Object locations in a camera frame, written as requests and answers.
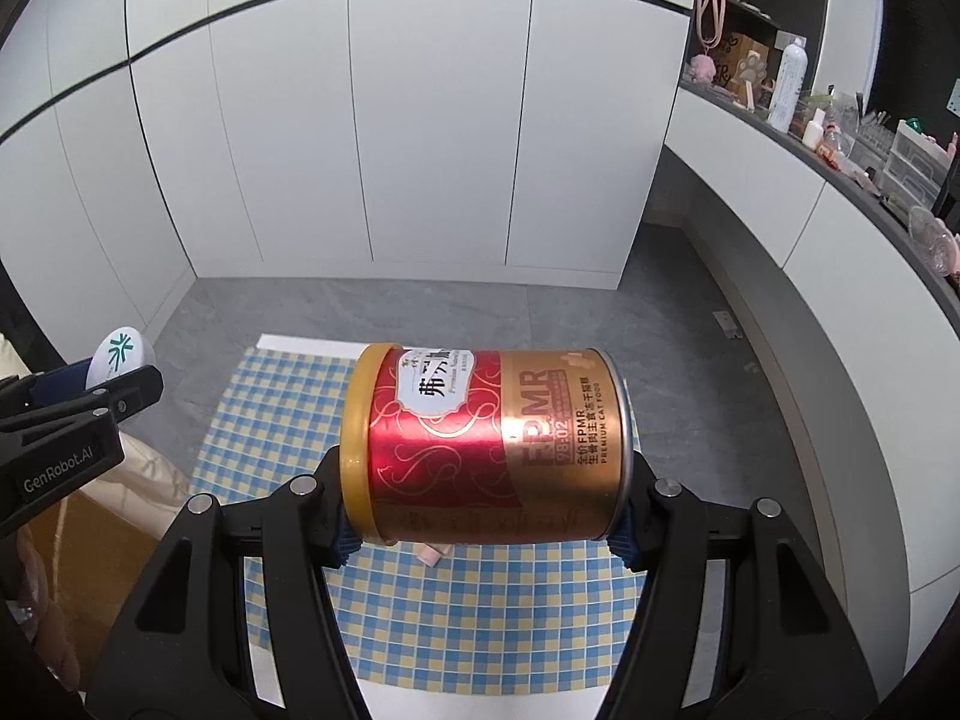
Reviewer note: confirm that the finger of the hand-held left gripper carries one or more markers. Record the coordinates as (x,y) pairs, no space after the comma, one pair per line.
(60,384)
(127,394)

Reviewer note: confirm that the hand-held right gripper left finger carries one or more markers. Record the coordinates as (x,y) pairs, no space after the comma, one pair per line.
(349,544)

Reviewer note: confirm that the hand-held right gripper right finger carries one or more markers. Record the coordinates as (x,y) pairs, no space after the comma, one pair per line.
(626,540)

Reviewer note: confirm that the white round jar green print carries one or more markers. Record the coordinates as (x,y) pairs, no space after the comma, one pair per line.
(120,352)

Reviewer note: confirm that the brown cardboard box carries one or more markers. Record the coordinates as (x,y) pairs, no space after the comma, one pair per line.
(105,525)

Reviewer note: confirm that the small pink bottle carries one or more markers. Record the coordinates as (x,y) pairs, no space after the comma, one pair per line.
(431,553)

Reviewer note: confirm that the red gold metal can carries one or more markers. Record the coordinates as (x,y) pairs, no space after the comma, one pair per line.
(480,442)

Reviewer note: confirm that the person's left hand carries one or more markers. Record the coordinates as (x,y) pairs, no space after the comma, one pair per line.
(41,585)

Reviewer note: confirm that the cream padded chair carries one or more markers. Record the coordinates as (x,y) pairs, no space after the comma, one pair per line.
(150,476)

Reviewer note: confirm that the blue yellow checkered tablecloth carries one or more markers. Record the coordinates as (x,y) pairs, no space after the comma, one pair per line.
(450,615)

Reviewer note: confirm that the white low table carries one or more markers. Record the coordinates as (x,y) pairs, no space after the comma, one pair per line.
(465,705)

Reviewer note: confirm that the floor outlet cover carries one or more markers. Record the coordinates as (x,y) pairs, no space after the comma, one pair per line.
(727,324)

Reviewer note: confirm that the white long counter cabinet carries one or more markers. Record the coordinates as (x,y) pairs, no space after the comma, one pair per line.
(825,277)

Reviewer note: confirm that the pink clear dish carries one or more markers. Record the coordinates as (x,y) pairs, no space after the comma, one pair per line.
(934,240)

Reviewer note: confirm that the clear drawer organizer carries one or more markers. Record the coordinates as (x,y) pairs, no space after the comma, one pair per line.
(907,165)

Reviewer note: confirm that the pink plush toy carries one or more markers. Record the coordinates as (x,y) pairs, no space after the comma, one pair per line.
(703,69)

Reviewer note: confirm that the white spray bottle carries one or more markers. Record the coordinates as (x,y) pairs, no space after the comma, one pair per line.
(787,82)

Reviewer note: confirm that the brown paw print box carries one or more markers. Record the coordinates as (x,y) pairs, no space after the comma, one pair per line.
(742,60)

